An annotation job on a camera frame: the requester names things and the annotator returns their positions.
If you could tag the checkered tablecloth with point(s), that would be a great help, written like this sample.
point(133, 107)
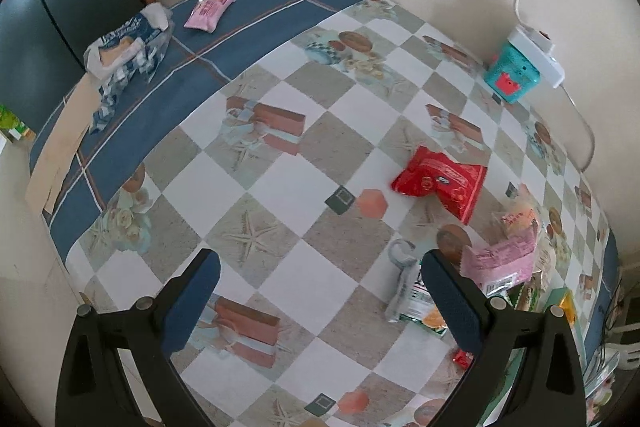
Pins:
point(274, 141)

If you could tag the small pink sachet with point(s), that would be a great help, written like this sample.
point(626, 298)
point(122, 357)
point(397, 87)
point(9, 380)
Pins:
point(206, 14)

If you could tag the teal toy box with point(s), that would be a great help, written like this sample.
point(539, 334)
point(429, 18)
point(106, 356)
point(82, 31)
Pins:
point(511, 75)

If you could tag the green striped biscuit packet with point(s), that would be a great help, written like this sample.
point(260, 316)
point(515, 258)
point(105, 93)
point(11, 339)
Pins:
point(525, 296)

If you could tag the green white sachet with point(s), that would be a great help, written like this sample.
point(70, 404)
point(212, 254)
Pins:
point(413, 303)

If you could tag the white power strip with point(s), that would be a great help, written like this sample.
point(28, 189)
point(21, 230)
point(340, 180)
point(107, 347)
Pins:
point(537, 48)

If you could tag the small red snack packet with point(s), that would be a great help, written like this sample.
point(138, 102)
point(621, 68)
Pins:
point(456, 185)

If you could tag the blue white tissue pack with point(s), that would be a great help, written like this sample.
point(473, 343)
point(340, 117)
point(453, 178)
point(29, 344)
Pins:
point(134, 49)

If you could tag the round pale bun packet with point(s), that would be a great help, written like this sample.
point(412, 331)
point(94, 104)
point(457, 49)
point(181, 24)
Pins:
point(521, 214)

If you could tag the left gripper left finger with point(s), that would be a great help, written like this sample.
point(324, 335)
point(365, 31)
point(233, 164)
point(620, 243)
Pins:
point(93, 389)

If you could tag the pink snack packet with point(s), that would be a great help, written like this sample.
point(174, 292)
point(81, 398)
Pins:
point(501, 266)

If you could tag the red candy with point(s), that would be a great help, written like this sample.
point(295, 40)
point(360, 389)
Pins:
point(463, 359)

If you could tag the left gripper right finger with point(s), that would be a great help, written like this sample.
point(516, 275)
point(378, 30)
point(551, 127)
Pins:
point(480, 325)

